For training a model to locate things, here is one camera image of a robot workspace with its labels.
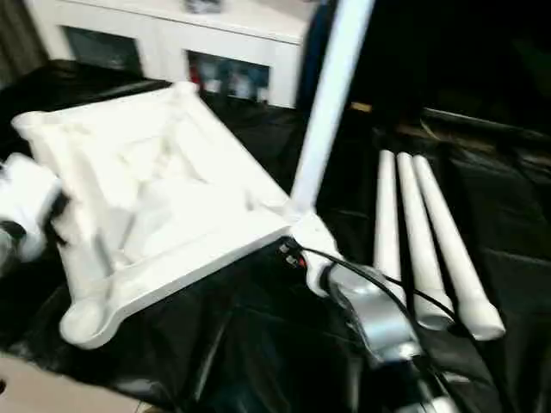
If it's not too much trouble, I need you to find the white plastic table top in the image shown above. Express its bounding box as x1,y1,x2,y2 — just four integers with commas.
9,80,342,351

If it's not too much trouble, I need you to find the white plastic table leg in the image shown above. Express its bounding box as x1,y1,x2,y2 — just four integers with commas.
371,150,408,303
412,155,507,342
395,151,456,331
288,0,376,217

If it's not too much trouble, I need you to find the black mat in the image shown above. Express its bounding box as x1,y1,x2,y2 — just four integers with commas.
0,59,551,413

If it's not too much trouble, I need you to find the grey curtain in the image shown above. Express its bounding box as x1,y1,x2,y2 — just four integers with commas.
0,0,49,88

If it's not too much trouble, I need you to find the black panel with blue edge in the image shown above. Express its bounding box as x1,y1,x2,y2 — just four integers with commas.
296,0,335,109

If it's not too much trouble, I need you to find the white glass-door cabinet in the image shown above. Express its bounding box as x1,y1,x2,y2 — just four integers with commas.
24,0,316,109

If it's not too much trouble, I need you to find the black flat screen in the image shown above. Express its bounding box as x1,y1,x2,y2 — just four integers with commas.
420,107,551,141

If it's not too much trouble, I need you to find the black and white bundle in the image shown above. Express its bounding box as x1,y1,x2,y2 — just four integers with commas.
184,0,228,15

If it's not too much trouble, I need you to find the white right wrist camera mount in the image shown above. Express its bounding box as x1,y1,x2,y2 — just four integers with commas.
291,212,346,299

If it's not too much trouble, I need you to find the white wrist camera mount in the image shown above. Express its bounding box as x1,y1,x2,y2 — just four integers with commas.
291,212,346,299
0,151,71,262

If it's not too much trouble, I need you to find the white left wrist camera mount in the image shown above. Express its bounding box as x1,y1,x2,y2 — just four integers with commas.
0,151,71,262

